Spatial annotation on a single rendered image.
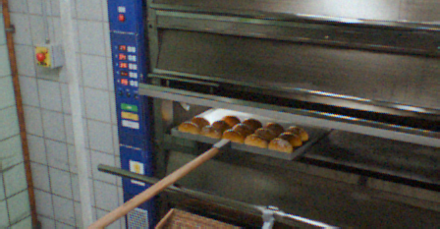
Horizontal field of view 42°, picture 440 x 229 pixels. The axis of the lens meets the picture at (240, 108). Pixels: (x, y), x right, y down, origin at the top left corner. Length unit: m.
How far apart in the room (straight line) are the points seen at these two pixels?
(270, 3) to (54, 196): 1.63
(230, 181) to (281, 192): 0.23
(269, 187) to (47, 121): 1.21
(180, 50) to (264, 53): 0.37
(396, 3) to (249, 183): 0.91
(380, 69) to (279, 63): 0.37
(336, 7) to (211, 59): 0.55
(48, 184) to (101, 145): 0.49
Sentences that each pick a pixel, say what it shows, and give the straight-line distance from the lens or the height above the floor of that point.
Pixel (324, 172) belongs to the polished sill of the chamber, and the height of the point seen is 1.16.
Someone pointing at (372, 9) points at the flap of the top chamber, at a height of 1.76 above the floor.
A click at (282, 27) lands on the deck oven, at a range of 2.02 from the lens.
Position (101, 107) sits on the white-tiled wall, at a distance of 2.64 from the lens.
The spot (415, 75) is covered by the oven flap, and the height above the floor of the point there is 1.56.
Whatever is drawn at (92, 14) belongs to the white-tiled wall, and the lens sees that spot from 2.55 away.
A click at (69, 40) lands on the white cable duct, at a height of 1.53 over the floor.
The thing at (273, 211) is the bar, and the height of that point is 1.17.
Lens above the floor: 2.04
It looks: 18 degrees down
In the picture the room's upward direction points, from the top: 1 degrees counter-clockwise
